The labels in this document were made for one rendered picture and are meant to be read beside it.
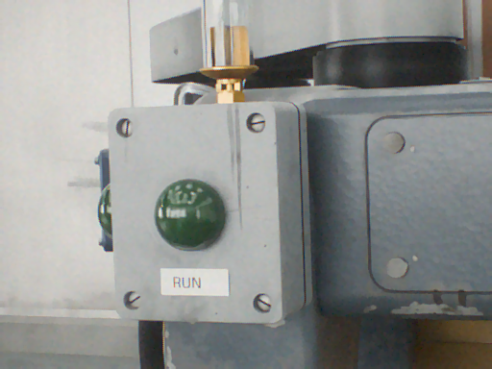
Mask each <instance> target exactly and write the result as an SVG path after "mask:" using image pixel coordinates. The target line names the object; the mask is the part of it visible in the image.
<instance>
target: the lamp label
mask: <svg viewBox="0 0 492 369"><path fill-rule="evenodd" d="M160 280H161V294H173V295H217V296H229V283H228V269H187V268H161V269H160Z"/></svg>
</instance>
